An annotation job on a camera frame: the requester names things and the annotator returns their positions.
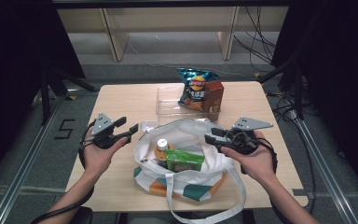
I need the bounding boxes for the person's left hand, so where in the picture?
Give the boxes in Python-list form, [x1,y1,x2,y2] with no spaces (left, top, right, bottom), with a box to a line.
[83,127,129,179]

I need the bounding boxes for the black chair seat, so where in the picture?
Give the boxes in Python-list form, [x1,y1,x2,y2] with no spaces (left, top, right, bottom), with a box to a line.
[71,205,95,224]

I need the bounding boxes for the grey tape strip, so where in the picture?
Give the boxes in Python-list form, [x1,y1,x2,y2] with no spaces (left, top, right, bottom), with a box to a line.
[293,189,315,199]

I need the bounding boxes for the clear plastic tray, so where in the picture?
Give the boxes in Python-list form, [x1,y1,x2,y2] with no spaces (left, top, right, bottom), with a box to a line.
[156,86,220,123]

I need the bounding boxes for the person's right hand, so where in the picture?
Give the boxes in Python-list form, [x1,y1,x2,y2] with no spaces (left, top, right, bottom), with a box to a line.
[220,130,277,185]

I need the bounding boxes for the bundle of black floor cables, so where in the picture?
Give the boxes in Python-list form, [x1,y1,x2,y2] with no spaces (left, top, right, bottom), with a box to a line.
[232,6,278,73]

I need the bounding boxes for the person's grey lap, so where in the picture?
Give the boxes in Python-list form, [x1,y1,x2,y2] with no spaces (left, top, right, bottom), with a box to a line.
[127,212,175,224]

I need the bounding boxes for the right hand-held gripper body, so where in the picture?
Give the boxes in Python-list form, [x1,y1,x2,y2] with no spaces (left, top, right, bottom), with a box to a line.
[226,116,274,156]

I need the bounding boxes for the green seaweed snack packet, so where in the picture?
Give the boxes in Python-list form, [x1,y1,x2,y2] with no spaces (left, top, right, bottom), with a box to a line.
[165,148,205,173]

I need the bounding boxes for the blue chip bag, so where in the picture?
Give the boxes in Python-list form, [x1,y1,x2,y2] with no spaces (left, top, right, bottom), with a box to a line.
[176,67,220,111]

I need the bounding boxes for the black curtain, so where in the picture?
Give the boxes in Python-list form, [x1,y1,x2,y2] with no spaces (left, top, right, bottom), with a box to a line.
[271,0,358,203]
[0,0,86,194]

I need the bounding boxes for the white patterned tote bag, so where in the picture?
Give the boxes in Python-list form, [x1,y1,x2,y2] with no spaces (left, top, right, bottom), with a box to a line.
[133,117,248,224]

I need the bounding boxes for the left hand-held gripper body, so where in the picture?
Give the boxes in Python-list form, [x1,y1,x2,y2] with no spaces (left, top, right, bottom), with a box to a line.
[91,112,126,149]

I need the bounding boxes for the brown carton box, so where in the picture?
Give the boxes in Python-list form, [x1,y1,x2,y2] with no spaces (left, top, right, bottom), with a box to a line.
[202,79,225,122]

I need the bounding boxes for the light wooden desk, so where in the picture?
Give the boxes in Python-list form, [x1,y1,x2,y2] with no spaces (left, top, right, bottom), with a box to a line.
[55,6,290,63]

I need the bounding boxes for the black metal stand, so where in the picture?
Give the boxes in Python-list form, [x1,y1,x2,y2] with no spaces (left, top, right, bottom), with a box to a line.
[257,59,306,121]
[39,66,100,125]

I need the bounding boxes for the orange drink bottle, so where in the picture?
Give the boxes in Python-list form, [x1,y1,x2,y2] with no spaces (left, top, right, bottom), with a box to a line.
[154,138,174,167]

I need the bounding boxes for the aluminium floor rail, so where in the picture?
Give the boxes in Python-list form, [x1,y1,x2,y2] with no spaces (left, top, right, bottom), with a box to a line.
[292,111,358,224]
[0,92,73,224]

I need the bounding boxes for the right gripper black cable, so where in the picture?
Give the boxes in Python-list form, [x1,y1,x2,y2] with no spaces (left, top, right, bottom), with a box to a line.
[241,138,293,224]

